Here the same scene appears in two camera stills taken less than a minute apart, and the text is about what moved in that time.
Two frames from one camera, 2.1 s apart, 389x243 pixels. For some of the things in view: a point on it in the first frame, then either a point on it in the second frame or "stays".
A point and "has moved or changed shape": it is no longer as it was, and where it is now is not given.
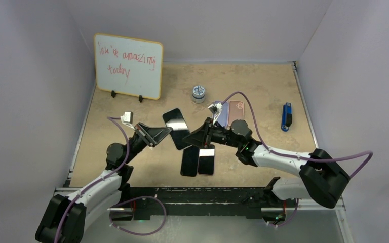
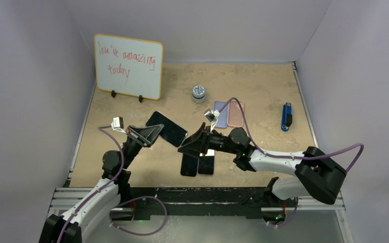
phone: [174, 119] has moved or changed shape
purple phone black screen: [206, 157] stays
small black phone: [190, 161] stays
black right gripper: [201, 135] -> [194, 150]
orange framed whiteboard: [129, 66] stays
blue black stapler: [287, 118] stays
